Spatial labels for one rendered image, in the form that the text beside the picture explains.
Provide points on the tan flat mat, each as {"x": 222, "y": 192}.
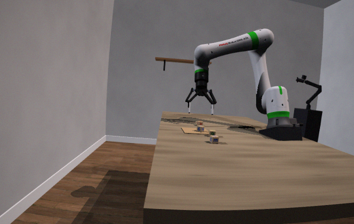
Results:
{"x": 188, "y": 130}

